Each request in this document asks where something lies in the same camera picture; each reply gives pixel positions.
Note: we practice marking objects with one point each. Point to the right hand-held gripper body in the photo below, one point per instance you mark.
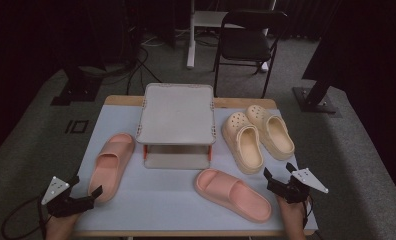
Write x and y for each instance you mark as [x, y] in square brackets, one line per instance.
[294, 191]

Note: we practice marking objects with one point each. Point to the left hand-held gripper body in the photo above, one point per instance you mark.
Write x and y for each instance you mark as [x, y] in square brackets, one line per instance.
[66, 205]

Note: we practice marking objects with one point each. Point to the pink slide slipper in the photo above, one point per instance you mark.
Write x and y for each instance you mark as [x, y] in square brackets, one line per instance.
[116, 150]
[219, 186]

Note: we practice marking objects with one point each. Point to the cream clog shoe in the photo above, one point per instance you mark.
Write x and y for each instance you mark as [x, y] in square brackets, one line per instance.
[234, 124]
[259, 113]

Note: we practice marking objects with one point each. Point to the grey two-tier shoe rack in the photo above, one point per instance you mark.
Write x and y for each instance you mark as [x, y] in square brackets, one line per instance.
[177, 113]

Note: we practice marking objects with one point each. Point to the person's left hand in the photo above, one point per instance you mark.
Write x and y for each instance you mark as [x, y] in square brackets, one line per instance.
[61, 228]

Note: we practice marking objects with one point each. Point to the person's right hand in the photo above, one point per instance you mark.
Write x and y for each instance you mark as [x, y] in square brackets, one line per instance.
[291, 216]

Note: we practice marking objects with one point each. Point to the black metal stand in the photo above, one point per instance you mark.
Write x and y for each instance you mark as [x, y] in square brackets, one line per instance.
[79, 90]
[314, 100]

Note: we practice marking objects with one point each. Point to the light blue table mat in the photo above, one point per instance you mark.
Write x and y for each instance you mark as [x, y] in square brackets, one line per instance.
[172, 200]

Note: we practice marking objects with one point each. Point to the wooden table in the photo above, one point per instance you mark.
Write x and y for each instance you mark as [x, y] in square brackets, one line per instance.
[126, 100]

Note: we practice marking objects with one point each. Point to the black folding chair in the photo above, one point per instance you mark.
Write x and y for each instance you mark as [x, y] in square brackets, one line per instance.
[246, 43]

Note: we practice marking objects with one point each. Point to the dark curtain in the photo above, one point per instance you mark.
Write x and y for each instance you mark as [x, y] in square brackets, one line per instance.
[379, 66]

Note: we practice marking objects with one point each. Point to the white desk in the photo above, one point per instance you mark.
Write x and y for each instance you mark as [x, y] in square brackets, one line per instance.
[191, 50]

